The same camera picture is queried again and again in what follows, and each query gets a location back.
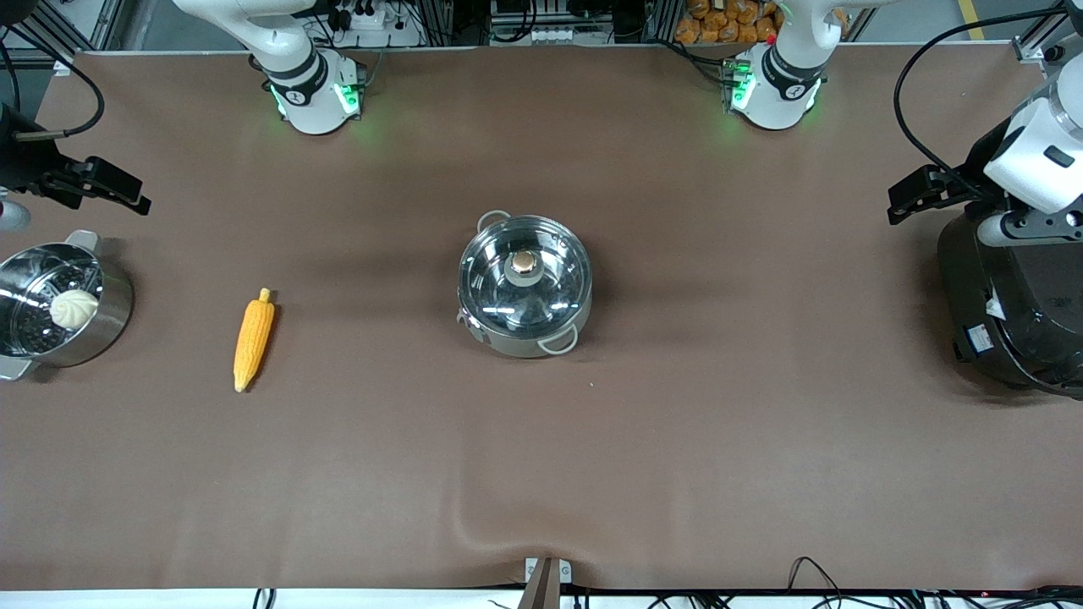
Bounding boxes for brown table mat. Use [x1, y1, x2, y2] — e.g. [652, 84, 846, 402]
[0, 42, 1083, 593]

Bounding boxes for glass pot lid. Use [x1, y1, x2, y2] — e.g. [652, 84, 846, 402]
[459, 217, 591, 335]

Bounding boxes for aluminium frame profile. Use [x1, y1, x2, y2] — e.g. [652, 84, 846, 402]
[0, 0, 128, 69]
[1014, 0, 1083, 67]

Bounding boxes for yellow corn cob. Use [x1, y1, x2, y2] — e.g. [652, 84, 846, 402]
[234, 288, 277, 393]

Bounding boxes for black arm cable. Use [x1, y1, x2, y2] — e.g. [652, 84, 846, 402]
[894, 7, 1083, 185]
[0, 24, 105, 141]

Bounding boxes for white power strip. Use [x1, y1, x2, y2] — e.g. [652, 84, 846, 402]
[337, 0, 392, 31]

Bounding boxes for grey metal table clamp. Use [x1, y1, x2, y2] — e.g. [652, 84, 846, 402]
[525, 557, 573, 609]

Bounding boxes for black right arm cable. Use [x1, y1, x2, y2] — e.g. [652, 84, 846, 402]
[0, 24, 105, 141]

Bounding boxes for white steamed bun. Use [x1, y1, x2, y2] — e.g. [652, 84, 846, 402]
[49, 289, 101, 331]

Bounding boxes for orange packaged snacks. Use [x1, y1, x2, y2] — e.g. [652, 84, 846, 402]
[675, 0, 781, 45]

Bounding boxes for black rice cooker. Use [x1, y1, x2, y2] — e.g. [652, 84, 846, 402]
[937, 207, 1083, 398]

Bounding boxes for stainless steel steamer pot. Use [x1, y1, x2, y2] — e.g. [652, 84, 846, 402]
[0, 230, 135, 381]

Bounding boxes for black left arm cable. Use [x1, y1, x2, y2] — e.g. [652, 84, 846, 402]
[894, 7, 1083, 185]

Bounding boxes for thin black looped cable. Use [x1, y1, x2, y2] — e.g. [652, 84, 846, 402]
[787, 556, 849, 609]

